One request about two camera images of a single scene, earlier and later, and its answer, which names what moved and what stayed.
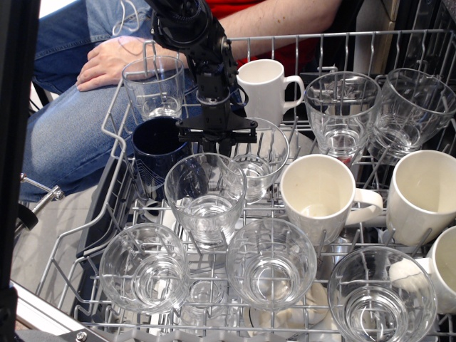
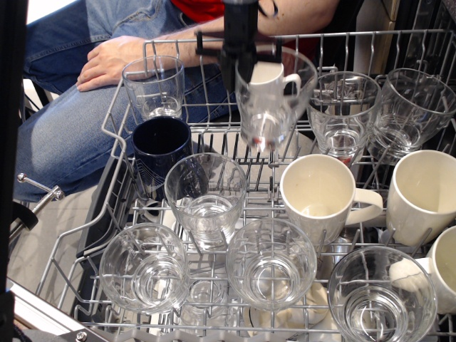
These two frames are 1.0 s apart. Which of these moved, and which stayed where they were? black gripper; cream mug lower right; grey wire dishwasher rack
Moved: black gripper
Stayed: grey wire dishwasher rack; cream mug lower right
